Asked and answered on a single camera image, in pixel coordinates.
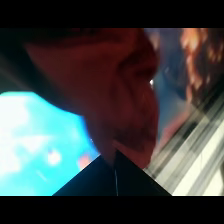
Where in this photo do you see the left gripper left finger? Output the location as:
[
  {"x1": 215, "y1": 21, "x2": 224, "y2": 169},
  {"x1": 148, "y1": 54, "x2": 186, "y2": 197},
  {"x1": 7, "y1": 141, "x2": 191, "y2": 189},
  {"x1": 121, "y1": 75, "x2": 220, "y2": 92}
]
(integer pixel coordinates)
[{"x1": 52, "y1": 150, "x2": 119, "y2": 197}]

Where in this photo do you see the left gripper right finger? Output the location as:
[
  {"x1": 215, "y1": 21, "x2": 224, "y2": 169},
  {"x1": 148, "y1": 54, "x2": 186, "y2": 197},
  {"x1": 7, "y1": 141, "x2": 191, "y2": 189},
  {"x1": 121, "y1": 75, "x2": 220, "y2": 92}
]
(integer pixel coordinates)
[{"x1": 115, "y1": 149, "x2": 173, "y2": 197}]

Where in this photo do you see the dark red garment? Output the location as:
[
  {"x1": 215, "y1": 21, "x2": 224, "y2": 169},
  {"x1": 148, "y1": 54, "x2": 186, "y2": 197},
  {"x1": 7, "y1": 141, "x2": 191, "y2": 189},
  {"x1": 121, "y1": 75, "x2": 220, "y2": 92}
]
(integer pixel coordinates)
[{"x1": 23, "y1": 28, "x2": 162, "y2": 170}]

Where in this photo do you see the silver frame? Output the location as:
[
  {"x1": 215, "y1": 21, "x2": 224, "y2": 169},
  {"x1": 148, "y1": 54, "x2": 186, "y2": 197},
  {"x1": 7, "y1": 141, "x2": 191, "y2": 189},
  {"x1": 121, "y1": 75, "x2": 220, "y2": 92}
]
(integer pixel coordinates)
[{"x1": 144, "y1": 96, "x2": 224, "y2": 197}]

